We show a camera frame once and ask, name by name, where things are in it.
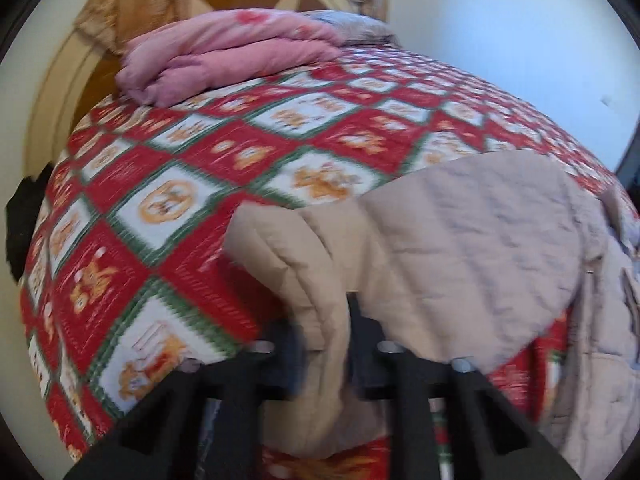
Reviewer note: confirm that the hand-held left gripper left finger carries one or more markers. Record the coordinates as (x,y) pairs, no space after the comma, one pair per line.
(294,360)

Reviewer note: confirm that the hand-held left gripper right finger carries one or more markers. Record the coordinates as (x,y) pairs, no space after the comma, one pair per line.
(367,360)

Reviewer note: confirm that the beige quilted jacket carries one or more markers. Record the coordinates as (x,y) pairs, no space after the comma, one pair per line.
(450,260)

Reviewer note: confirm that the red printed bedspread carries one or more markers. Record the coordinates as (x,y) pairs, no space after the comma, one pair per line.
(200,170)

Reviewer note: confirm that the black object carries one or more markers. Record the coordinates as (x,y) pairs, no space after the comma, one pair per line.
(25,220)

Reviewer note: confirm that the pink folded blanket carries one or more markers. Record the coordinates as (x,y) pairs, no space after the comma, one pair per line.
(225,55)

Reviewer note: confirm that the grey pillow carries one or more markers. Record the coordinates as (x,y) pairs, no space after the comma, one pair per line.
(355,27)

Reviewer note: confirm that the cream wooden headboard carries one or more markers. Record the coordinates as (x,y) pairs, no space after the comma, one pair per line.
(55,90)

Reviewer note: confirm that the tan patterned cloth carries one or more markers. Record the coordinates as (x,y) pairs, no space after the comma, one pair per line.
(125,5)

